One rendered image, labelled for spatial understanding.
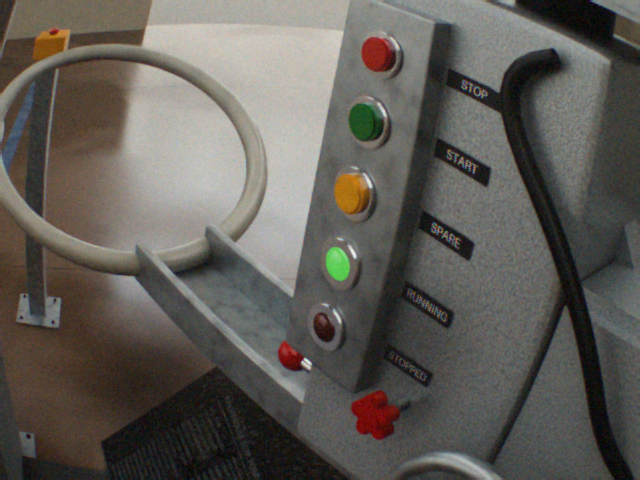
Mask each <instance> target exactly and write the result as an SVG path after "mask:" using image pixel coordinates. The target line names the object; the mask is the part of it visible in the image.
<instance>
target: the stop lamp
mask: <svg viewBox="0 0 640 480"><path fill-rule="evenodd" d="M313 327H314V331H315V334H316V335H317V337H318V338H319V339H320V340H322V341H323V342H331V341H332V340H333V338H334V336H335V327H334V324H333V321H332V320H331V318H330V317H329V316H328V315H327V314H325V313H323V312H322V313H318V314H316V316H315V317H314V320H313Z"/></svg>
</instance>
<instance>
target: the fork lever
mask: <svg viewBox="0 0 640 480"><path fill-rule="evenodd" d="M205 238H206V239H207V240H208V241H209V243H210V245H211V250H212V256H211V259H210V260H209V261H208V262H206V263H204V264H201V265H199V266H197V267H194V268H191V269H188V270H185V271H181V272H177V273H172V272H171V271H170V270H169V269H168V268H167V266H166V265H165V264H164V263H163V262H162V261H161V260H160V259H159V258H158V257H157V256H156V255H155V254H154V253H153V252H152V250H151V249H150V248H149V247H148V246H147V245H146V244H145V243H144V242H143V241H141V242H137V243H136V251H135V253H136V255H137V256H138V259H139V262H140V268H141V271H140V275H139V276H138V277H134V278H135V279H136V280H137V281H138V283H139V284H140V285H141V286H142V287H143V288H144V290H145V291H146V292H147V293H148V294H149V295H150V296H151V298H152V299H153V300H154V301H155V302H156V303H157V304H158V305H159V307H160V308H161V309H162V310H163V311H164V312H165V313H166V314H167V315H168V316H169V318H170V319H171V320H172V321H173V322H174V323H175V324H176V325H177V326H178V327H179V328H180V329H181V330H182V331H183V332H184V334H185V335H186V336H187V337H188V338H189V339H190V340H191V341H192V342H193V343H194V344H195V345H196V346H197V347H198V348H199V349H200V350H201V351H202V352H203V353H204V354H205V355H206V356H207V357H208V358H209V359H210V360H211V361H212V362H213V363H214V364H215V365H216V366H217V367H218V368H219V369H220V370H221V371H222V372H223V373H224V374H226V375H227V376H228V377H229V378H230V379H231V380H232V381H233V382H234V383H235V384H236V385H237V386H238V387H239V388H240V389H242V390H243V391H244V392H245V393H246V394H247V395H248V396H249V397H250V398H252V399H253V400H254V401H255V402H256V403H257V404H258V405H259V406H261V407H262V408H263V409H264V410H265V411H266V412H267V413H269V414H270V415H271V416H272V417H273V418H274V419H275V420H277V421H278V422H279V423H280V424H281V425H283V426H284V427H285V428H286V429H287V430H289V431H290V432H291V433H292V434H293V435H295V436H296V437H297V438H298V439H299V440H301V441H302V442H303V443H304V444H306V445H307V446H308V447H309V448H311V449H312V450H313V451H314V452H316V453H317V454H318V455H319V456H321V457H322V458H323V459H324V460H326V461H327V462H328V463H330V464H331V465H332V466H333V467H335V468H336V469H337V470H339V471H340V472H341V473H342V474H344V475H345V476H346V477H348V478H349V479H350V480H358V479H356V478H355V477H353V476H352V475H351V474H349V473H348V472H347V471H345V470H344V469H342V468H341V467H340V466H338V465H337V464H336V463H334V462H333V461H332V460H330V459H329V458H328V457H326V456H325V455H324V454H322V453H321V452H320V451H318V450H317V449H316V448H314V447H313V446H312V445H311V444H309V443H308V442H307V441H305V440H304V439H303V438H302V437H301V435H300V434H299V431H298V427H297V426H298V422H299V417H300V413H301V408H302V404H303V399H304V395H305V390H306V386H307V381H308V376H309V374H308V373H307V372H305V371H304V370H303V371H291V370H288V369H286V368H285V367H283V365H282V364H281V363H280V361H279V359H278V349H279V346H280V344H281V343H282V342H283V341H284V340H286V334H287V328H288V322H289V317H290V311H291V305H292V300H293V294H294V291H293V290H292V289H291V288H290V287H288V286H287V285H286V284H285V283H283V282H282V281H281V280H280V279H278V278H277V277H276V276H275V275H274V274H272V273H271V272H270V271H269V270H267V269H266V268H265V267H264V266H262V265H261V264H260V263H259V262H258V261H256V260H255V259H254V258H253V257H252V256H250V255H249V254H248V253H247V252H246V251H244V250H243V249H242V248H241V247H240V246H238V245H237V244H236V243H235V242H234V241H232V240H231V239H230V238H229V237H228V236H227V235H225V234H224V233H223V232H222V231H221V230H220V229H218V228H217V227H216V226H215V225H213V224H212V225H208V226H206V232H205Z"/></svg>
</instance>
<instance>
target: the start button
mask: <svg viewBox="0 0 640 480"><path fill-rule="evenodd" d="M348 123H349V127H350V130H351V132H352V134H353V135H354V136H355V137H356V138H357V139H358V140H360V141H363V142H368V141H373V140H374V139H376V138H377V137H378V135H379V133H380V130H381V120H380V116H379V114H378V112H377V110H376V109H375V108H374V107H373V106H372V105H370V104H368V103H358V104H356V105H354V106H353V107H352V108H351V110H350V113H349V118H348Z"/></svg>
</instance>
